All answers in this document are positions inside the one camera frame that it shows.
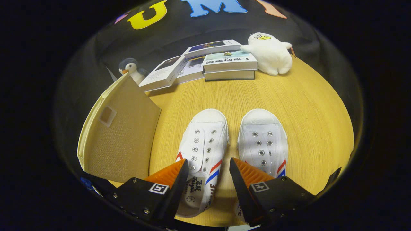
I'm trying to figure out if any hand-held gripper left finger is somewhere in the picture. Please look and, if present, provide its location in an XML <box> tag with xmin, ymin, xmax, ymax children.
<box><xmin>106</xmin><ymin>159</ymin><xmax>189</xmax><ymax>225</ymax></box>

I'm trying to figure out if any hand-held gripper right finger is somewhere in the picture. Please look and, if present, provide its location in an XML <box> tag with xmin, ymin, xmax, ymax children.
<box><xmin>229</xmin><ymin>157</ymin><xmax>317</xmax><ymax>227</ymax></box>

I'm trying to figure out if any white canvas shoe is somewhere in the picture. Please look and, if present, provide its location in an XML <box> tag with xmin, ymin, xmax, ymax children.
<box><xmin>176</xmin><ymin>108</ymin><xmax>229</xmax><ymax>218</ymax></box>
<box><xmin>236</xmin><ymin>108</ymin><xmax>289</xmax><ymax>222</ymax></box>

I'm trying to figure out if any beige fabric storage box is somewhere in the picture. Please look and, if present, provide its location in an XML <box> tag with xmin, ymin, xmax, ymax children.
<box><xmin>77</xmin><ymin>72</ymin><xmax>162</xmax><ymax>183</ymax></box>

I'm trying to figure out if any white book with portrait cover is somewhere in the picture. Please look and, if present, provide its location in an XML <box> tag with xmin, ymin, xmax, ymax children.
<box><xmin>139</xmin><ymin>55</ymin><xmax>188</xmax><ymax>93</ymax></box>

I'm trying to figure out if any thick white-edged book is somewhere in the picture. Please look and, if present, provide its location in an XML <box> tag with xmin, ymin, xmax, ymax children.
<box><xmin>204</xmin><ymin>69</ymin><xmax>256</xmax><ymax>81</ymax></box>

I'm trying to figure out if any thin white book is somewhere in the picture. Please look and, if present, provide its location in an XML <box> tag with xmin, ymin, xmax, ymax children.
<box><xmin>175</xmin><ymin>56</ymin><xmax>206</xmax><ymax>85</ymax></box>

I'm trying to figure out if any grey penguin plush toy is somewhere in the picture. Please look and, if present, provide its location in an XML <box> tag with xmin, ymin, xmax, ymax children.
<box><xmin>118</xmin><ymin>58</ymin><xmax>150</xmax><ymax>85</ymax></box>

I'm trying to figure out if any white duck plush toy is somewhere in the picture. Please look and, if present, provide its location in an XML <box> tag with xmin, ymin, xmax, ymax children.
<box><xmin>240</xmin><ymin>32</ymin><xmax>293</xmax><ymax>76</ymax></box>

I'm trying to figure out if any book with blue night cover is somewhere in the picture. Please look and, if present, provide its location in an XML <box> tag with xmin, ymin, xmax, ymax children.
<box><xmin>183</xmin><ymin>39</ymin><xmax>242</xmax><ymax>59</ymax></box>

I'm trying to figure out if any black backdrop cloth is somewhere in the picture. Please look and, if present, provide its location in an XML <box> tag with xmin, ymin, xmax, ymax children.
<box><xmin>53</xmin><ymin>0</ymin><xmax>365</xmax><ymax>193</ymax></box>

